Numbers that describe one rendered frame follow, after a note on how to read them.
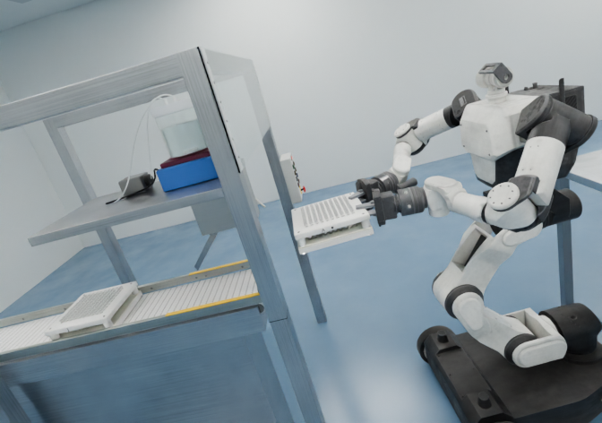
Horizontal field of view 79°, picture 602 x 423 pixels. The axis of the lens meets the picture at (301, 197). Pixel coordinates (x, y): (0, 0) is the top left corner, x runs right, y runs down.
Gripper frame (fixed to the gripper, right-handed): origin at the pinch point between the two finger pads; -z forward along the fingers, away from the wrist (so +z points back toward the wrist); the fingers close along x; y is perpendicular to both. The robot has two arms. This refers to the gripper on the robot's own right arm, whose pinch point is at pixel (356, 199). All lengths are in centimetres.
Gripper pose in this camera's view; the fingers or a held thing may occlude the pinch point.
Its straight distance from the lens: 134.0
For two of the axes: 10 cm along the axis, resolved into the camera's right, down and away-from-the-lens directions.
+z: 7.9, -3.7, 4.9
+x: 2.4, 9.2, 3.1
